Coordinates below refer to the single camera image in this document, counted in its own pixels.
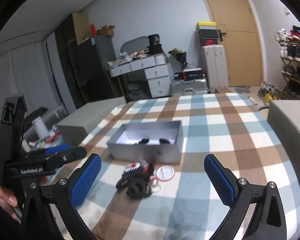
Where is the black spiral hair tie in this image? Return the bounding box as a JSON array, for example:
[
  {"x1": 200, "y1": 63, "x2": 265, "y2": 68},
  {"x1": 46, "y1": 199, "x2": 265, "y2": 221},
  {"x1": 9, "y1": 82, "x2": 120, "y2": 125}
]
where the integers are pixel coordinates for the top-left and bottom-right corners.
[{"x1": 115, "y1": 163, "x2": 151, "y2": 189}]

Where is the left hand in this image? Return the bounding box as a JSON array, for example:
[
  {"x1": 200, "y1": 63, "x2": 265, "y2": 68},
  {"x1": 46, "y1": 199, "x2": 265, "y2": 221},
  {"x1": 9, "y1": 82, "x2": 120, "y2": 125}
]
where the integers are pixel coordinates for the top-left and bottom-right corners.
[{"x1": 0, "y1": 186, "x2": 19, "y2": 221}]

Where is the white cup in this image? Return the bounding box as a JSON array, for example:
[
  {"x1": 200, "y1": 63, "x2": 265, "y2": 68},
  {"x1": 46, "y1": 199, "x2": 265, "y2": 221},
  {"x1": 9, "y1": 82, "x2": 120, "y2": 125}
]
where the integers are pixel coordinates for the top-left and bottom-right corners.
[{"x1": 32, "y1": 116, "x2": 50, "y2": 139}]

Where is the grey left bedside cabinet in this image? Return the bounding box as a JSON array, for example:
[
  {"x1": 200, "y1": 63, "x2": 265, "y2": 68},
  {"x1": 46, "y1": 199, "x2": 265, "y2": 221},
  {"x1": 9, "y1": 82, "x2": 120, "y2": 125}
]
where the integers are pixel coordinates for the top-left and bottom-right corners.
[{"x1": 57, "y1": 96, "x2": 126, "y2": 147}]

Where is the grey bedside cabinet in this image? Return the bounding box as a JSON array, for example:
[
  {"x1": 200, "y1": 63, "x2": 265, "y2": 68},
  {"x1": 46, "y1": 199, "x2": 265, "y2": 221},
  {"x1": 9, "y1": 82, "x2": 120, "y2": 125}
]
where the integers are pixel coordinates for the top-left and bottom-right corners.
[
  {"x1": 57, "y1": 96, "x2": 126, "y2": 147},
  {"x1": 267, "y1": 100, "x2": 300, "y2": 218}
]

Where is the white round badge red print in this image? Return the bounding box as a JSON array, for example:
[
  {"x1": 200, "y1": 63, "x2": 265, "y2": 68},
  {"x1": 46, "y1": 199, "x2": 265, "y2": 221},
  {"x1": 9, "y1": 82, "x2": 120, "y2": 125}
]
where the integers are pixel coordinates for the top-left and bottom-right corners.
[{"x1": 124, "y1": 162, "x2": 142, "y2": 172}]

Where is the plaid bed sheet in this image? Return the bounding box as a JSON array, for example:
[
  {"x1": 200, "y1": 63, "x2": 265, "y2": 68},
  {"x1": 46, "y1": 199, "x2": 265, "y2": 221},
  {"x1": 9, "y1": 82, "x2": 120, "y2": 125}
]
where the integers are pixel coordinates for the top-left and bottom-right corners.
[{"x1": 78, "y1": 93, "x2": 300, "y2": 239}]

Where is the black tall cabinet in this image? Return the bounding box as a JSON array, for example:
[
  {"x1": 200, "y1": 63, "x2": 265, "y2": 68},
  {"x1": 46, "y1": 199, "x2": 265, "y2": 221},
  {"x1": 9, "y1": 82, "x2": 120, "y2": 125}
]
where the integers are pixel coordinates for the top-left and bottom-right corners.
[{"x1": 55, "y1": 12, "x2": 122, "y2": 109}]

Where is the grey open storage box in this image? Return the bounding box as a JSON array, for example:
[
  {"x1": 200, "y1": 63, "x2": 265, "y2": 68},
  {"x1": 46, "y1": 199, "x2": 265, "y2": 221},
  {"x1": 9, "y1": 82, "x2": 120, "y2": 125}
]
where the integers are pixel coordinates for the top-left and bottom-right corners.
[{"x1": 107, "y1": 121, "x2": 184, "y2": 165}]

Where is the grey right bedside cabinet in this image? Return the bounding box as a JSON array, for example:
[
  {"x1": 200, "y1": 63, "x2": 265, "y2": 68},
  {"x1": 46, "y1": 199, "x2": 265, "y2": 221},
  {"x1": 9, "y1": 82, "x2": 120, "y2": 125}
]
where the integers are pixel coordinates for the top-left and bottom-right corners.
[{"x1": 267, "y1": 100, "x2": 300, "y2": 218}]

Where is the white drawer desk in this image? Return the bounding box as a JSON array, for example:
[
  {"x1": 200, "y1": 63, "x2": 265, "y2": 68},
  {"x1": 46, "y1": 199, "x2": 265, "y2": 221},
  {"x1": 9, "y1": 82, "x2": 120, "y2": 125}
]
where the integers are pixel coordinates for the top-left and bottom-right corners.
[{"x1": 109, "y1": 53, "x2": 174, "y2": 98}]

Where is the silver hard suitcase lying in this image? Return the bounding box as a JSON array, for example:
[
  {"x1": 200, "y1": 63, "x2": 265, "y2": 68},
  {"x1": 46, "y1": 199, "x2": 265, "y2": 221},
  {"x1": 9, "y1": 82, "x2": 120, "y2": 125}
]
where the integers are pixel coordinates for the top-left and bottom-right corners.
[{"x1": 170, "y1": 79, "x2": 209, "y2": 96}]

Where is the black box on suitcase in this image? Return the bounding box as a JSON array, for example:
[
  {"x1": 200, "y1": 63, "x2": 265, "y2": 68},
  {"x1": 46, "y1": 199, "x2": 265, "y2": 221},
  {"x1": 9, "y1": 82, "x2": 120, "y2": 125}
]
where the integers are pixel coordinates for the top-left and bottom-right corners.
[{"x1": 174, "y1": 68, "x2": 204, "y2": 81}]

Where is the white upright suitcase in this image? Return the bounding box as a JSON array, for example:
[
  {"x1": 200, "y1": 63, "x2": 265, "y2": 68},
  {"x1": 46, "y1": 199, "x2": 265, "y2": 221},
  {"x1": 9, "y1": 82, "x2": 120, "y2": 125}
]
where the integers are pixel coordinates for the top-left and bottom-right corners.
[{"x1": 201, "y1": 45, "x2": 228, "y2": 93}]

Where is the wooden shoe rack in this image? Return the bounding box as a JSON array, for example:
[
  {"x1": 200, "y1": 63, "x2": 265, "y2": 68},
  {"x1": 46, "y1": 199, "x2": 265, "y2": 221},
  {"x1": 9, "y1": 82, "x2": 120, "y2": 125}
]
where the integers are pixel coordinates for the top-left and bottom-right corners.
[{"x1": 275, "y1": 25, "x2": 300, "y2": 100}]

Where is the black red shoe box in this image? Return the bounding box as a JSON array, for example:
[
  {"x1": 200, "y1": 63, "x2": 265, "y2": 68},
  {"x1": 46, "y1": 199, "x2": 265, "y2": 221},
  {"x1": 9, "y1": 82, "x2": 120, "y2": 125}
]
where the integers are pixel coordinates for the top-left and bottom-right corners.
[{"x1": 197, "y1": 29, "x2": 219, "y2": 46}]

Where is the yellow lid shoe box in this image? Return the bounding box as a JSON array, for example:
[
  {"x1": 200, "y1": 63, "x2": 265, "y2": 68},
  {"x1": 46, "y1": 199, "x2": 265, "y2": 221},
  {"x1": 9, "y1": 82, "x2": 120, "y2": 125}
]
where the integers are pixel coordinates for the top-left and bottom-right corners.
[{"x1": 196, "y1": 22, "x2": 216, "y2": 31}]

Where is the wooden door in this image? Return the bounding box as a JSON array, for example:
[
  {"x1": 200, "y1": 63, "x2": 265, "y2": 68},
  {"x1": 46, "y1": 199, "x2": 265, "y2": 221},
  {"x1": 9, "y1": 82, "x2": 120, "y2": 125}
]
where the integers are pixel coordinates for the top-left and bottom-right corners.
[{"x1": 204, "y1": 0, "x2": 263, "y2": 87}]

